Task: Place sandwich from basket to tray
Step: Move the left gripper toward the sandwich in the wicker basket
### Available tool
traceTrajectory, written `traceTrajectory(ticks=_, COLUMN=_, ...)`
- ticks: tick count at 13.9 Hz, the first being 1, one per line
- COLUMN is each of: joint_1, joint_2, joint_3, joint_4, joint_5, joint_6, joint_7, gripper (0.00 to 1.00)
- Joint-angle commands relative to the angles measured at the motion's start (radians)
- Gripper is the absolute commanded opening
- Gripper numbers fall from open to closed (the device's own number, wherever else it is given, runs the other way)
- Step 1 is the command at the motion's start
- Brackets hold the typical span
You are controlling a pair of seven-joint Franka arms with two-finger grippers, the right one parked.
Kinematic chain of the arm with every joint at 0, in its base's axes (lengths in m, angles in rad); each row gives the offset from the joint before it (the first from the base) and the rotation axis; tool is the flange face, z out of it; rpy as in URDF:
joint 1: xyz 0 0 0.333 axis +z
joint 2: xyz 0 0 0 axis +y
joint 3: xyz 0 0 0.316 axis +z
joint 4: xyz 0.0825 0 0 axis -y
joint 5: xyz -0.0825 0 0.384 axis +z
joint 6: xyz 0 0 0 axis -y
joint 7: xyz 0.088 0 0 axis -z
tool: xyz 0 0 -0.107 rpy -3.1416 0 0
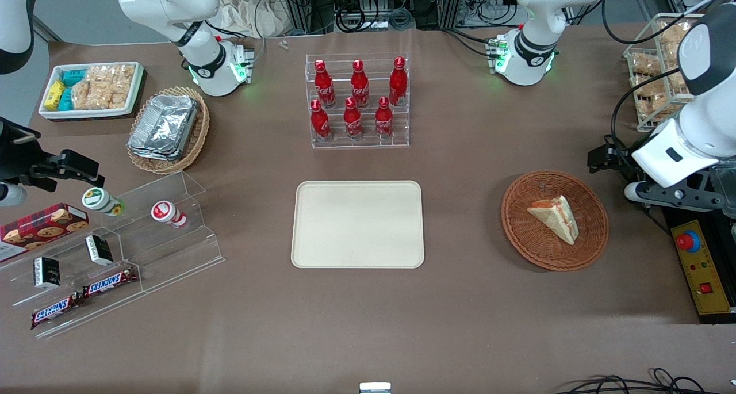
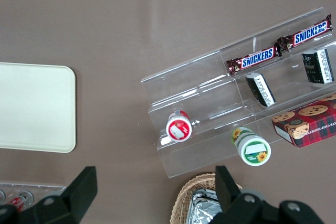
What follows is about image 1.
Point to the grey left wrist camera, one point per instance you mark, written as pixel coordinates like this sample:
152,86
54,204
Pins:
678,197

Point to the aluminium frame rack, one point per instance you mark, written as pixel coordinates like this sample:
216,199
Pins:
299,8

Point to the white plastic snack bin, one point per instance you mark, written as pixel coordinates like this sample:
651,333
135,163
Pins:
86,113

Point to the clear acrylic bottle rack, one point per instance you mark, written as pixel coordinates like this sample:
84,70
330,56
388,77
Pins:
402,126

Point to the small black white box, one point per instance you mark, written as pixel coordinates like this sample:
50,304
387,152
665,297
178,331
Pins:
99,250
47,272

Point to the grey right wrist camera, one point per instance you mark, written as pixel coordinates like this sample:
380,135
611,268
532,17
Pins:
11,195

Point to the black wrist bracket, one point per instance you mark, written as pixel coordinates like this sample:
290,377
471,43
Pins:
80,165
612,157

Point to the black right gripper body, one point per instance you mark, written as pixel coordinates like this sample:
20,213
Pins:
16,159

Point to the black flat appliance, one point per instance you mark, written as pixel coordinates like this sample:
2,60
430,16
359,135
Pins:
725,245

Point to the clear bag rice crackers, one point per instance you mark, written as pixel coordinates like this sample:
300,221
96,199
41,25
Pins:
673,37
106,86
645,65
655,98

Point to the snickers chocolate bar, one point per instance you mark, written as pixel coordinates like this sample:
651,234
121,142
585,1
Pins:
54,312
109,282

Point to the yellow snack box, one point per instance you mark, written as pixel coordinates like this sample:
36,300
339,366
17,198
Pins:
54,95

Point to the oval tan wicker basket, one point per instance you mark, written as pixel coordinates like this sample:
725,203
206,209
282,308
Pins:
200,126

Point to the teal snack box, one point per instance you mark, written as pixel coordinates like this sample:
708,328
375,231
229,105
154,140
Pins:
73,77
66,99

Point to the black right wrist bracket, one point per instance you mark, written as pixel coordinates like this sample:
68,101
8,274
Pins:
80,165

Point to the green capped yogurt bottle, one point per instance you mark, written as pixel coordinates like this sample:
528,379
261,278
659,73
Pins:
100,201

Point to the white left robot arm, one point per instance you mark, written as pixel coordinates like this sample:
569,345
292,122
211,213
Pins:
537,8

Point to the beige cloth bag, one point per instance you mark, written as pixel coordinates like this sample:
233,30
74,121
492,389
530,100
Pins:
241,14

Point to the beige rectangular tray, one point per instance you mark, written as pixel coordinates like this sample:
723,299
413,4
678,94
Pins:
351,224

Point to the red cola bottle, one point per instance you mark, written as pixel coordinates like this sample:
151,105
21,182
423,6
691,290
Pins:
319,122
352,121
359,86
383,119
398,83
324,86

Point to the clear rectangular container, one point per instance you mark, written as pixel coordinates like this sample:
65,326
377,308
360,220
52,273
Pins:
729,181

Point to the red plaid cookie box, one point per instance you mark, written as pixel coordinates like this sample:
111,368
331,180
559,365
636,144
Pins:
40,227

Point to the clear acrylic stepped display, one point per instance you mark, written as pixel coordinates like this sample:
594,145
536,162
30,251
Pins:
172,250

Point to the round brown wicker basket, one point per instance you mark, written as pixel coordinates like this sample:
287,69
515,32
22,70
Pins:
529,244

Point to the red capped yogurt bottle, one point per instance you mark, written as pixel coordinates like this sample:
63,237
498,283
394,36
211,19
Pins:
167,213

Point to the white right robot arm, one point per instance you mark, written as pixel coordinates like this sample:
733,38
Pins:
172,3

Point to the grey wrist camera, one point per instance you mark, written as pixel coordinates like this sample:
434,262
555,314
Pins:
678,197
11,195

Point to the yellow emergency stop box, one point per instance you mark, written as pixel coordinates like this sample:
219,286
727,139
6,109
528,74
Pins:
704,267

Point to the stacked aluminium foil trays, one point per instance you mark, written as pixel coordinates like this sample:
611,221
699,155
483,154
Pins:
164,126

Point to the black left wrist bracket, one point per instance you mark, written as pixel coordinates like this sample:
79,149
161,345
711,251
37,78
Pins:
612,157

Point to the triangular sandwich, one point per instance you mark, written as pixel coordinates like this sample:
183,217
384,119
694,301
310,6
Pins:
555,218

